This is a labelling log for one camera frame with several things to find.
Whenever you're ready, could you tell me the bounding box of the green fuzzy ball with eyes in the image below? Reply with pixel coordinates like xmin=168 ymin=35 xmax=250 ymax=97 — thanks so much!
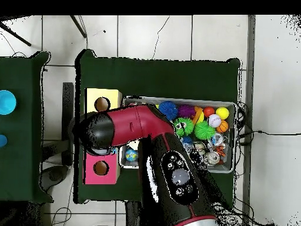
xmin=173 ymin=117 xmax=195 ymax=137

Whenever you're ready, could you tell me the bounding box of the purple spiky ball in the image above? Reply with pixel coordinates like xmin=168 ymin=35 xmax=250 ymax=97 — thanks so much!
xmin=178 ymin=104 xmax=196 ymax=119

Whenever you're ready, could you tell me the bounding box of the wooden box with three holes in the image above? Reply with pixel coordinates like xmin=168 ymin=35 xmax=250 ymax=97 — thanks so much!
xmin=82 ymin=88 xmax=123 ymax=185

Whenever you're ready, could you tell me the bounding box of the blue round bowl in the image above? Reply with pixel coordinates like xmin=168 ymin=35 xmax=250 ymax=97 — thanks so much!
xmin=0 ymin=89 xmax=18 ymax=116

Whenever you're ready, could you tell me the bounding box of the dark grey stand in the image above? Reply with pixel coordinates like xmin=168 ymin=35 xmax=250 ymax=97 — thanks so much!
xmin=41 ymin=82 xmax=75 ymax=194

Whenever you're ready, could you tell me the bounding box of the black floor cable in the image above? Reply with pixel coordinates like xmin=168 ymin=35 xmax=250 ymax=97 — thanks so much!
xmin=236 ymin=128 xmax=301 ymax=142

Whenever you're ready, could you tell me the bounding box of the black stand leg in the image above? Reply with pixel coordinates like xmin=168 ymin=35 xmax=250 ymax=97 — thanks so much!
xmin=70 ymin=15 xmax=88 ymax=38
xmin=0 ymin=21 xmax=33 ymax=47

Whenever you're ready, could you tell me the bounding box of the dark green side table cloth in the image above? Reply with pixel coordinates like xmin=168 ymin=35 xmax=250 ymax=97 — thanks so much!
xmin=0 ymin=51 xmax=52 ymax=204

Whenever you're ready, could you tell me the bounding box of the green spiky ball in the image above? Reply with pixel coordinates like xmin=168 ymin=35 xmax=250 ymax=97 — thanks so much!
xmin=194 ymin=121 xmax=217 ymax=141

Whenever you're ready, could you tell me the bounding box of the white baseball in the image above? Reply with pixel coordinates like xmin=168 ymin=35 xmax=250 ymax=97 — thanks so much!
xmin=208 ymin=114 xmax=222 ymax=128

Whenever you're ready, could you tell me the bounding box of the blue spiky ball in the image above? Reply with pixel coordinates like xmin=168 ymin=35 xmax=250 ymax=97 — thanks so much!
xmin=158 ymin=101 xmax=179 ymax=122

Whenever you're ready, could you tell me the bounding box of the small orange basketball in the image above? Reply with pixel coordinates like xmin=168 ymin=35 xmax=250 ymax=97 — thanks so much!
xmin=216 ymin=120 xmax=229 ymax=134

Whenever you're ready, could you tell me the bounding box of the yellow ball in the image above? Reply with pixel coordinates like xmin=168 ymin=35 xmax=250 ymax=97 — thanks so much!
xmin=216 ymin=107 xmax=230 ymax=121

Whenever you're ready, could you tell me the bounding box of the red orange ball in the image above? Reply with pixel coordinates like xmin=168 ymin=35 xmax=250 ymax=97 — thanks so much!
xmin=203 ymin=106 xmax=216 ymax=118

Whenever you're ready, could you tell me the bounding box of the clear mesh bin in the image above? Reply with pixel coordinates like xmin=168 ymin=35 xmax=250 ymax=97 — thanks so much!
xmin=118 ymin=96 xmax=238 ymax=174

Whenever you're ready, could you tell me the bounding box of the small globe ball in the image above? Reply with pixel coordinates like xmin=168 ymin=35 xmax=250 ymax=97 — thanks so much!
xmin=125 ymin=148 xmax=139 ymax=162

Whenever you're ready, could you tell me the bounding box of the crushed metal can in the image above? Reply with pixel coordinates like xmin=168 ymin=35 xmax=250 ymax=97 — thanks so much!
xmin=206 ymin=150 xmax=221 ymax=165

